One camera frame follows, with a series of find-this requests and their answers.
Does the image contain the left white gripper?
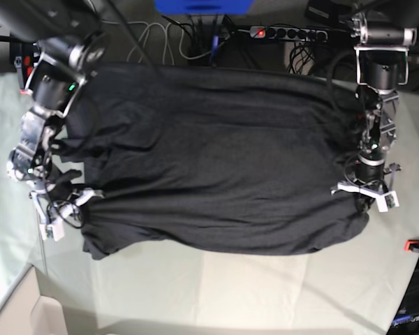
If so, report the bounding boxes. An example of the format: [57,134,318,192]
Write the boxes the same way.
[330,162,402,202]

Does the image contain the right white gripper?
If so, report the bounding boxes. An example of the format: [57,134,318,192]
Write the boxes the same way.
[29,169,104,227]

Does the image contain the dark grey t-shirt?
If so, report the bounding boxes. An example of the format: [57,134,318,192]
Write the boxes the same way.
[65,63,369,260]

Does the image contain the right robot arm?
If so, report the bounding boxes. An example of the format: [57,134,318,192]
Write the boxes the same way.
[0,1,108,229]

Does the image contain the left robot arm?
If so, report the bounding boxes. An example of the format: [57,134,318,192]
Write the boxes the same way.
[326,1,419,212]

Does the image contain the light green tablecloth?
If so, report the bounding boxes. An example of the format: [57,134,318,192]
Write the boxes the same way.
[0,73,419,334]

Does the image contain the red clamp left corner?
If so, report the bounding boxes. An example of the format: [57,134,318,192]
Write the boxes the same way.
[14,56,34,92]

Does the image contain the beige cardboard box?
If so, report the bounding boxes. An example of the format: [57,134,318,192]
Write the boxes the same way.
[0,266,68,335]

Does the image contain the blue plastic bin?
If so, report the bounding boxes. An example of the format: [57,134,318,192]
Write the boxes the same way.
[154,0,253,15]

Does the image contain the black power strip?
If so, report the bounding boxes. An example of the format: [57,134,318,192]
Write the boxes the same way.
[249,26,328,43]

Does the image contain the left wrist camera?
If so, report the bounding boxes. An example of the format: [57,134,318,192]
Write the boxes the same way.
[376,191,399,213]

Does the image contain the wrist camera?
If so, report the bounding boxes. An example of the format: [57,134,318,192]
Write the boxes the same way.
[39,223,65,241]
[376,191,399,213]

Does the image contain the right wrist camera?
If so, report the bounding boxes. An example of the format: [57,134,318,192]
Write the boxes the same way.
[39,223,65,241]

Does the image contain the white cables on floor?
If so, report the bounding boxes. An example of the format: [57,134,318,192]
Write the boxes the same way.
[101,19,214,67]

